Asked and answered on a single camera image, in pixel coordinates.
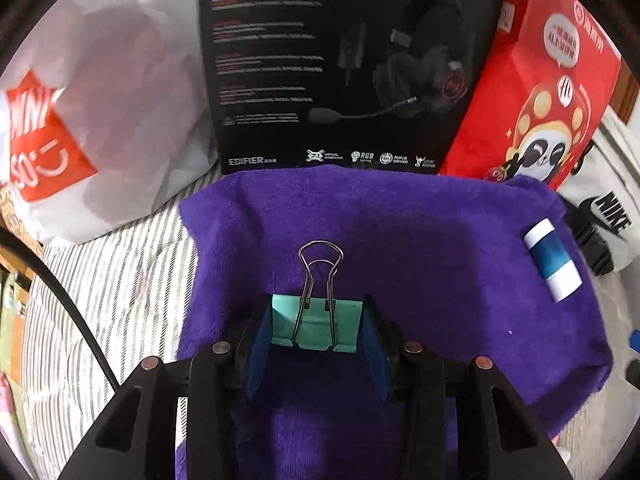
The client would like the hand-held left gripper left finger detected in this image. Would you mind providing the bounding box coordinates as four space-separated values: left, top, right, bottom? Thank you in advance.
57 295 274 480

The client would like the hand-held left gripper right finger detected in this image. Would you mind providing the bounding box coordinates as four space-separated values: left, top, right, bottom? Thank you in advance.
362 294 573 480

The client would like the green binder clip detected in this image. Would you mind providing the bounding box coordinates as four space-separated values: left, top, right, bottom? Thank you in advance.
270 241 365 353

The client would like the purple towel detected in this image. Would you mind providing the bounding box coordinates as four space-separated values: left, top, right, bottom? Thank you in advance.
176 165 615 480

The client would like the striped bed sheet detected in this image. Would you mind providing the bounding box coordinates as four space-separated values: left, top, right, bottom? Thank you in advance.
22 175 640 480

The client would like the blue and white bottle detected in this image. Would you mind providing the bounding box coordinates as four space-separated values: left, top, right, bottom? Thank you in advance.
522 217 583 304

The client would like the black headset box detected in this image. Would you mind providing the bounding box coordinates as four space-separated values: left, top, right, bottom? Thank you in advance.
197 0 511 177

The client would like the brown patterned board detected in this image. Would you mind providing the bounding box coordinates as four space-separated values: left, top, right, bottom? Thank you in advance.
0 182 43 253

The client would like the white plastic bag orange logo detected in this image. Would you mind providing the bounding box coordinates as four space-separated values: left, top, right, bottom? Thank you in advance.
0 0 223 246

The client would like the red panda print bag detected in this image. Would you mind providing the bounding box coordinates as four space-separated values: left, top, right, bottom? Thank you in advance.
439 0 623 192

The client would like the thick black cable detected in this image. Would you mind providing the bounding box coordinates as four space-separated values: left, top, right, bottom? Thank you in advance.
0 227 123 391

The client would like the white sports bag black strap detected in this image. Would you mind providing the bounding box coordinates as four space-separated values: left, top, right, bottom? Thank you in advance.
555 105 640 277

